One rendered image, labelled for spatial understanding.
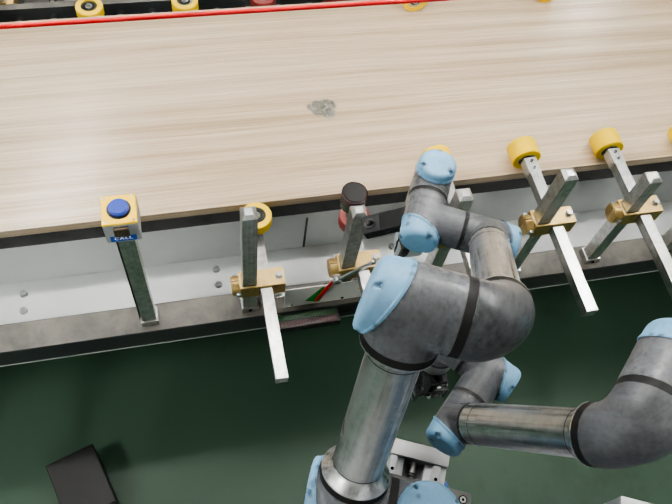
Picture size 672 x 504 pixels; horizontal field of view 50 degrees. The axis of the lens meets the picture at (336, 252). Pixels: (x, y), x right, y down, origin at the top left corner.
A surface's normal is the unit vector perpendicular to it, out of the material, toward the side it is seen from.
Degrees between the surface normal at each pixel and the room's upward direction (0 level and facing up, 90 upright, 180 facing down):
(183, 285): 0
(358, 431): 66
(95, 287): 0
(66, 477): 0
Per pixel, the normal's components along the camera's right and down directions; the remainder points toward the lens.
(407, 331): -0.18, 0.50
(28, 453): 0.10, -0.50
